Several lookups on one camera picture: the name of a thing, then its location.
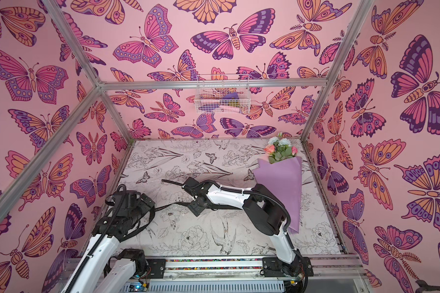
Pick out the black printed ribbon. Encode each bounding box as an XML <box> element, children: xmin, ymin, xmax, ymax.
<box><xmin>108</xmin><ymin>197</ymin><xmax>240</xmax><ymax>242</ymax></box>

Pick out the orange pink fake rose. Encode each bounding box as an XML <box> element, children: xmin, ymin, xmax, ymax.
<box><xmin>264</xmin><ymin>144</ymin><xmax>276</xmax><ymax>155</ymax></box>

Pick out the purple pink wrapping paper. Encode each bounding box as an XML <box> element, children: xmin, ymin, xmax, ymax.
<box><xmin>253</xmin><ymin>156</ymin><xmax>302</xmax><ymax>234</ymax></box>

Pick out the white fake flower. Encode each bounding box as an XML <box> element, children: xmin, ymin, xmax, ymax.
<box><xmin>268</xmin><ymin>133</ymin><xmax>292</xmax><ymax>147</ymax></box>

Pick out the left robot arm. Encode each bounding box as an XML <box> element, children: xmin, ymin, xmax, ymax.
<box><xmin>61</xmin><ymin>185</ymin><xmax>155</xmax><ymax>293</ymax></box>

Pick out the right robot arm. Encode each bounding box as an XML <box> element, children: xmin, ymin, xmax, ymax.
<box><xmin>181</xmin><ymin>177</ymin><xmax>314</xmax><ymax>281</ymax></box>

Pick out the white wire basket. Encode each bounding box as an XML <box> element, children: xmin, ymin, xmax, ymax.
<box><xmin>193</xmin><ymin>74</ymin><xmax>251</xmax><ymax>115</ymax></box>

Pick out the aluminium frame structure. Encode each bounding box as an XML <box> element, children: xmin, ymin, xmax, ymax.
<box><xmin>0</xmin><ymin>0</ymin><xmax>375</xmax><ymax>293</ymax></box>

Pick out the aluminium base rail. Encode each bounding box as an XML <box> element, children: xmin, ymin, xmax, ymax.
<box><xmin>56</xmin><ymin>255</ymin><xmax>373</xmax><ymax>293</ymax></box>

